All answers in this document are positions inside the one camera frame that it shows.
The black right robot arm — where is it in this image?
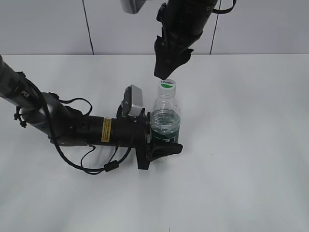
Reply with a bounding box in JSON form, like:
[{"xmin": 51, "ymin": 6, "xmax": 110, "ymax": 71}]
[{"xmin": 154, "ymin": 0, "xmax": 217, "ymax": 80}]

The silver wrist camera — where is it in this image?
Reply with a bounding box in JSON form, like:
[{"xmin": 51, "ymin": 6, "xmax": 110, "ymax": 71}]
[
  {"xmin": 120, "ymin": 0, "xmax": 146, "ymax": 15},
  {"xmin": 121, "ymin": 85, "xmax": 143, "ymax": 117}
]

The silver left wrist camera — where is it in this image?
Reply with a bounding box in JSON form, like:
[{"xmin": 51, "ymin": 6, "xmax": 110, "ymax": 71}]
[{"xmin": 121, "ymin": 85, "xmax": 143, "ymax": 117}]

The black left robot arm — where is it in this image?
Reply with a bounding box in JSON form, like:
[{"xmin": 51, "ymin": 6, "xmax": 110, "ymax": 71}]
[{"xmin": 0, "ymin": 60, "xmax": 183, "ymax": 170}]

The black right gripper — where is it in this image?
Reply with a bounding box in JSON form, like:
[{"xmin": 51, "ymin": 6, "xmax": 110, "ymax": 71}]
[{"xmin": 154, "ymin": 26, "xmax": 200, "ymax": 79}]

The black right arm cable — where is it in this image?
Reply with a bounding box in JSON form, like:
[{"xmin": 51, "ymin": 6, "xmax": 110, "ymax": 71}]
[{"xmin": 212, "ymin": 0, "xmax": 237, "ymax": 15}]

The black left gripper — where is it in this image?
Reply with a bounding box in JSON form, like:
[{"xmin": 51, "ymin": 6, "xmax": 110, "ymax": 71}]
[{"xmin": 133, "ymin": 108, "xmax": 183, "ymax": 169}]

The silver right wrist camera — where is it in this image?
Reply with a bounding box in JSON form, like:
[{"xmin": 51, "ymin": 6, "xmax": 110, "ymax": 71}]
[{"xmin": 120, "ymin": 0, "xmax": 146, "ymax": 15}]

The clear cestbon water bottle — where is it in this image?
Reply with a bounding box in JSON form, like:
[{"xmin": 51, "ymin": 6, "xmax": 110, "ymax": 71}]
[{"xmin": 150, "ymin": 93, "xmax": 181, "ymax": 144}]

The white green bottle cap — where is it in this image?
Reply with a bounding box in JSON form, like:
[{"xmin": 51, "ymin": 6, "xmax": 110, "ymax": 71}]
[{"xmin": 158, "ymin": 79, "xmax": 177, "ymax": 98}]

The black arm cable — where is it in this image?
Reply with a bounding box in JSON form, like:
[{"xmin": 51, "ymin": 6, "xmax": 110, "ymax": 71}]
[
  {"xmin": 212, "ymin": 0, "xmax": 237, "ymax": 15},
  {"xmin": 36, "ymin": 84, "xmax": 136, "ymax": 174}
]

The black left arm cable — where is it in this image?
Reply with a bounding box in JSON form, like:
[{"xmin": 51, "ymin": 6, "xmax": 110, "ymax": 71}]
[{"xmin": 36, "ymin": 84, "xmax": 136, "ymax": 174}]

